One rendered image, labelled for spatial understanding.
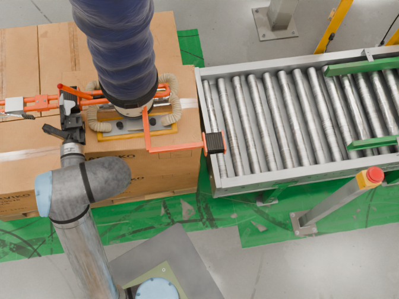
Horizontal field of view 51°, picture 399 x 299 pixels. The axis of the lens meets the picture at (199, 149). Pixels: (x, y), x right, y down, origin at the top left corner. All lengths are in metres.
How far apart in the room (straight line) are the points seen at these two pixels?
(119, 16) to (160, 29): 1.42
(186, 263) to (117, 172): 0.80
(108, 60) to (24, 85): 1.20
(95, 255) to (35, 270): 1.44
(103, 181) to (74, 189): 0.08
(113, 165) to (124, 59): 0.35
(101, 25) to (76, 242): 0.61
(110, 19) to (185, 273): 1.13
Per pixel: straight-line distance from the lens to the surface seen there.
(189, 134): 1.80
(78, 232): 1.24
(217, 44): 3.19
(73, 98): 1.76
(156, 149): 1.63
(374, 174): 1.82
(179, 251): 1.87
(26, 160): 2.32
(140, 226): 2.66
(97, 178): 1.14
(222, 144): 1.63
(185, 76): 1.93
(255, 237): 2.68
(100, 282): 1.41
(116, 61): 1.35
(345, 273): 2.81
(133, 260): 1.88
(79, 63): 2.50
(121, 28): 1.21
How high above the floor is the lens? 2.61
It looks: 69 degrees down
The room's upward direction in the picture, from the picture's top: 8 degrees clockwise
